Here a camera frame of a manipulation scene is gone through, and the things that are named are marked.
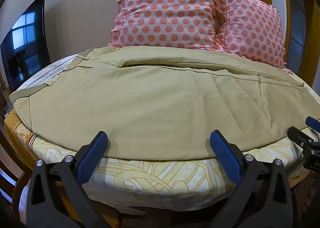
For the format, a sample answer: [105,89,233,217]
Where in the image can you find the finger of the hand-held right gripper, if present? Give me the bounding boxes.
[305,116,320,133]
[287,126,313,146]

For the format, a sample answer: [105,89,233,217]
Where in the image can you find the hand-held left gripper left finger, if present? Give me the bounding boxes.
[27,131,122,228]

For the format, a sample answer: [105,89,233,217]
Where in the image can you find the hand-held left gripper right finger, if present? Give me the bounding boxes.
[209,130,293,228]

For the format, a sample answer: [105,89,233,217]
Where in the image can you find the khaki pants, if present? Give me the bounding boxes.
[9,46,316,161]

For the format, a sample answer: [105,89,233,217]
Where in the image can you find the yellow patterned bed sheet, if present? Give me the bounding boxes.
[4,54,320,212]

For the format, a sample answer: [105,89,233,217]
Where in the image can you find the pink polka dot pillow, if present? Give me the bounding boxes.
[108,0,227,51]
[215,0,293,74]

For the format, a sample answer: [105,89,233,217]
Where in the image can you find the black flat screen television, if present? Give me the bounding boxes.
[0,0,52,94]

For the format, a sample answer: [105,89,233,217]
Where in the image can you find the wooden bed frame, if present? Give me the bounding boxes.
[0,108,125,228]

